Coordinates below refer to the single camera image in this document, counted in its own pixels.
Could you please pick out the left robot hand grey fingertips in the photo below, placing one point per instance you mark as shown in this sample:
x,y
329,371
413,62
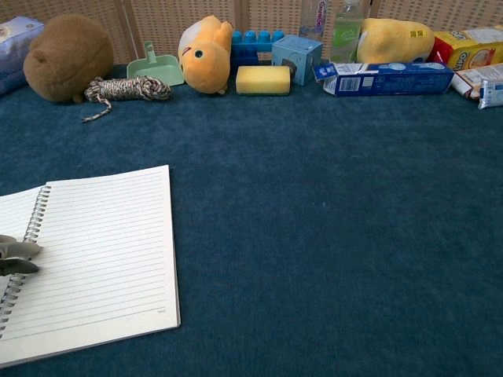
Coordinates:
x,y
17,257

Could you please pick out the yellow plush toy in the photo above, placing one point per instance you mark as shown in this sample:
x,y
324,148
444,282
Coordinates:
x,y
393,41

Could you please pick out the blue toy building block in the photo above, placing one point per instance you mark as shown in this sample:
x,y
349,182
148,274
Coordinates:
x,y
251,43

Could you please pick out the orange white plush hamster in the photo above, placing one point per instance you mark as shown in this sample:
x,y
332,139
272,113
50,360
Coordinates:
x,y
206,55

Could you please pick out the white blue tube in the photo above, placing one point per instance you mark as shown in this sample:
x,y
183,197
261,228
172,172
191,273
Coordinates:
x,y
489,92

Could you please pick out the long blue cardboard box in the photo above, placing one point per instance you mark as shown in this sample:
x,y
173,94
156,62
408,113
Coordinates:
x,y
393,78

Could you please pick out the teal carpet table cover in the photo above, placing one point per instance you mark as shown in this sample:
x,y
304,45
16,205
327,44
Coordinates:
x,y
334,220

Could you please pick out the clear bottle purple label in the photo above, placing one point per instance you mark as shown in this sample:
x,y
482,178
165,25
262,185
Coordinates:
x,y
314,19

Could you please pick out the beige woven folding screen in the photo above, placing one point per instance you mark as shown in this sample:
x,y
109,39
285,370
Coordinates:
x,y
165,19

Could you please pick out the green plastic dustpan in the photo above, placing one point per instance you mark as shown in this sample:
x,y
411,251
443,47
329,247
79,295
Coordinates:
x,y
159,66

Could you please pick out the blue tissue pack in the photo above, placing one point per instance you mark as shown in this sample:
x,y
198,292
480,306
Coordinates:
x,y
12,51

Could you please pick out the yellow sponge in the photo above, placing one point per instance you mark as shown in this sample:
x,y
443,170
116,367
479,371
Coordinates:
x,y
262,79

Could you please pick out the light blue cardboard cube box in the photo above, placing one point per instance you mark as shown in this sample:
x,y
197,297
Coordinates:
x,y
296,57

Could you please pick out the brown plush toy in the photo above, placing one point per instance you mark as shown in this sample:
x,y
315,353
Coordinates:
x,y
67,59

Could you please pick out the yellow red snack box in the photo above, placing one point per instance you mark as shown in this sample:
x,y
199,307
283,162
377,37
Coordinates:
x,y
467,49

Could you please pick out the white lined spiral notebook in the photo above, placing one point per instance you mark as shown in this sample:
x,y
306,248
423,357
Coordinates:
x,y
102,255

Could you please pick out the clear bottle green label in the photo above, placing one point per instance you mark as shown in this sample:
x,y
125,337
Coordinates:
x,y
346,35

